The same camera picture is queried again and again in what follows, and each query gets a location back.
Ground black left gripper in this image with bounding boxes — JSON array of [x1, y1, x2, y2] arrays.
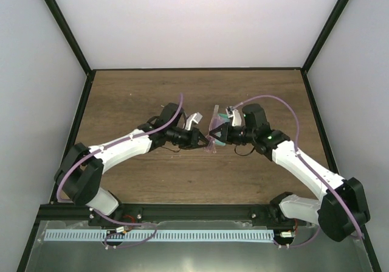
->
[[167, 127, 211, 150]]

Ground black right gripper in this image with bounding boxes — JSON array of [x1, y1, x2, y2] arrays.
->
[[210, 122, 256, 145]]

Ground pink sunglasses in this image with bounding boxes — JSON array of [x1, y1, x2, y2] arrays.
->
[[204, 116, 227, 155]]

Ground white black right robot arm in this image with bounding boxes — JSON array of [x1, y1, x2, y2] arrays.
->
[[209, 103, 370, 242]]

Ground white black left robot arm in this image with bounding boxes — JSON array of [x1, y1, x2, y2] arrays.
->
[[54, 103, 209, 226]]

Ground light blue slotted strip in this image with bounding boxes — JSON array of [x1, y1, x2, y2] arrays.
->
[[43, 229, 274, 243]]

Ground metal front plate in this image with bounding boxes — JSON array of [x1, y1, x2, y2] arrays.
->
[[25, 221, 373, 271]]

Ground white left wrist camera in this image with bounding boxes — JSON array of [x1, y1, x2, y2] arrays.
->
[[185, 112, 202, 130]]

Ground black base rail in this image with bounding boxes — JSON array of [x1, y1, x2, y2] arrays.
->
[[38, 203, 359, 227]]

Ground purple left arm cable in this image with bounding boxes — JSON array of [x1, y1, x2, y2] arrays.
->
[[56, 93, 185, 227]]

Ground black enclosure frame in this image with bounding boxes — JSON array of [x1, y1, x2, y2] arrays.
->
[[15, 0, 381, 272]]

